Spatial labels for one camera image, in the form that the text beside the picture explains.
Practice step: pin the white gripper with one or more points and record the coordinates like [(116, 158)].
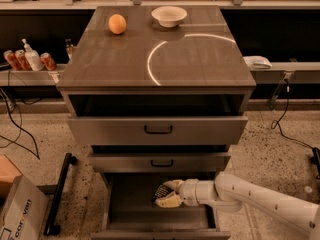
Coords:
[(188, 192)]

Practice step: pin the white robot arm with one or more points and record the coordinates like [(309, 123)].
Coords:
[(228, 192)]

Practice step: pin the bottom grey drawer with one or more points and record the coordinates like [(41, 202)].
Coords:
[(131, 214)]

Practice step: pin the grey drawer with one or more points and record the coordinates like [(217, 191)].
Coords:
[(158, 162), (131, 214), (157, 130)]

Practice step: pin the middle grey drawer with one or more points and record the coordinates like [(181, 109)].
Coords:
[(158, 162)]

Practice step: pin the grey drawer cabinet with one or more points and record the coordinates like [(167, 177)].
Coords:
[(193, 70)]

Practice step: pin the top grey drawer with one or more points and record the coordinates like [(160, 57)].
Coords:
[(157, 130)]

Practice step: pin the black metal bar stand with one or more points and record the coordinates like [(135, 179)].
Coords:
[(51, 228)]

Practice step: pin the clear plastic bottle on floor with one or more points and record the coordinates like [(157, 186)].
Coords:
[(308, 191)]

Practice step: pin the cardboard box with print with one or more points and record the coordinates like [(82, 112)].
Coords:
[(23, 205)]

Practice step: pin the white folded cloth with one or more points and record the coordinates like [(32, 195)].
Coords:
[(257, 62)]

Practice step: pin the white bowl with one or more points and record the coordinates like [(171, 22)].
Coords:
[(169, 16)]

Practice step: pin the orange fruit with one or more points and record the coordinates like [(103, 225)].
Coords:
[(117, 24)]

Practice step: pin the small glass bottle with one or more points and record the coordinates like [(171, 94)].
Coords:
[(69, 47)]

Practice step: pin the red soda can right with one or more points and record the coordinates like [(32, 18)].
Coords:
[(48, 61)]

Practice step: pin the red soda can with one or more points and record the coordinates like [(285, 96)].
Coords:
[(48, 61), (12, 60), (20, 56)]

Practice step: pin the white pump bottle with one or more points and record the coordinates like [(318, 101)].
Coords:
[(32, 57)]

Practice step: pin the red soda can middle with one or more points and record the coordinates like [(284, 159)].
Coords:
[(20, 56)]

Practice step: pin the red soda can left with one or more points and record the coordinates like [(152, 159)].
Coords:
[(12, 60)]

